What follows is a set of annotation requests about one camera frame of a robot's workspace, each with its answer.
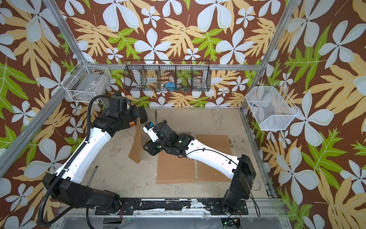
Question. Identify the blue object in basket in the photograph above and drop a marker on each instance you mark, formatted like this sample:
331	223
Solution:
170	86

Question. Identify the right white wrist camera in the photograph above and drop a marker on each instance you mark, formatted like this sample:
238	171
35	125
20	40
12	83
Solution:
148	128

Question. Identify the black wire basket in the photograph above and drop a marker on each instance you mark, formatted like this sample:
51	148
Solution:
187	75

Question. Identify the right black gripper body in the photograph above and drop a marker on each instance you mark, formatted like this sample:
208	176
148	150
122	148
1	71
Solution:
156	147

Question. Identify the clear round lid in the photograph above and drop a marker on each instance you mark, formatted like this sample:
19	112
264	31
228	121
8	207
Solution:
257	185

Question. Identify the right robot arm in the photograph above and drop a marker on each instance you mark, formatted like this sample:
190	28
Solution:
239	169

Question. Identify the white mesh basket right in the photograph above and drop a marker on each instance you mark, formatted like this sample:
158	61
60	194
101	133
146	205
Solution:
271	107

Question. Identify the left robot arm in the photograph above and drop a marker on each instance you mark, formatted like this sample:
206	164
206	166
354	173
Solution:
64	185

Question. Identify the white wire basket left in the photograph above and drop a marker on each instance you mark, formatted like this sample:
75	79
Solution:
85	82

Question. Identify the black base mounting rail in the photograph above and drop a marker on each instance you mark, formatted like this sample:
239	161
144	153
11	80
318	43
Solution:
132	206

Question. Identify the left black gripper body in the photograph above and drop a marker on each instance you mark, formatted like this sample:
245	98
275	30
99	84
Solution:
131	115

